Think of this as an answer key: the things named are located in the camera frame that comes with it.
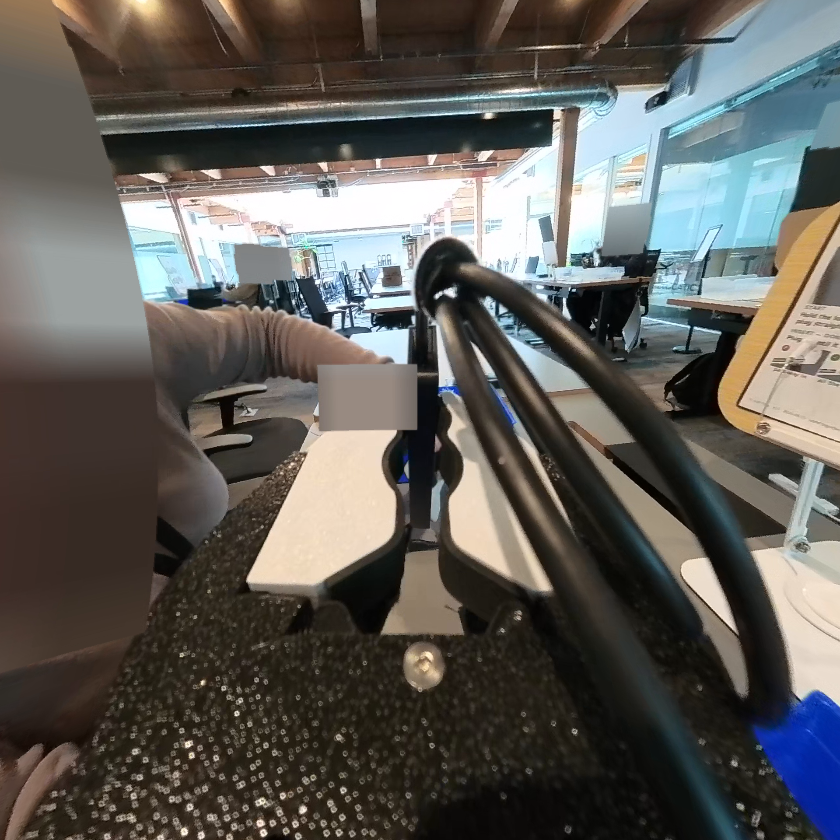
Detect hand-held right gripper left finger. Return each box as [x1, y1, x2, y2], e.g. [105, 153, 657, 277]
[246, 430, 412, 634]

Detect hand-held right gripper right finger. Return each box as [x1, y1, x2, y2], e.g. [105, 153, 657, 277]
[437, 390, 557, 632]

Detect black usb cable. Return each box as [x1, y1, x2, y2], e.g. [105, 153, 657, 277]
[407, 236, 796, 840]

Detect person's left forearm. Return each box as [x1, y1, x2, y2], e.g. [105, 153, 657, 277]
[144, 301, 396, 403]

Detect black office chair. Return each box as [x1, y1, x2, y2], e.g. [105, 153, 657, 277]
[189, 384, 309, 487]
[295, 276, 366, 330]

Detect person's clothed torso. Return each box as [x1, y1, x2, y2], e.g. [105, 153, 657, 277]
[154, 392, 231, 592]

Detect black backpack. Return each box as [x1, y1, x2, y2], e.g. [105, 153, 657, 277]
[663, 353, 731, 416]

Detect long desk with monitors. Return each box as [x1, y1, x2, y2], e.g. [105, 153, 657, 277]
[518, 270, 652, 357]

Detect wooden desk black legs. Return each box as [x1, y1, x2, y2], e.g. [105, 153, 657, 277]
[666, 294, 763, 357]

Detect wooden instruction sign board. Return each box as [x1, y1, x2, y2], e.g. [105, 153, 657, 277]
[717, 202, 840, 470]

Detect clear sign stand white base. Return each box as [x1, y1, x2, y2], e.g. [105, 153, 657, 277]
[681, 456, 840, 641]

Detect black ceiling beam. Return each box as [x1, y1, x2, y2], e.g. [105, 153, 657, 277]
[101, 108, 555, 176]

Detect brown cardboard sheet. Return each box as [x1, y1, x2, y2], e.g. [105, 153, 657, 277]
[776, 209, 837, 280]

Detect silver ventilation duct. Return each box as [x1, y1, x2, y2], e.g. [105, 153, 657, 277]
[92, 79, 619, 137]

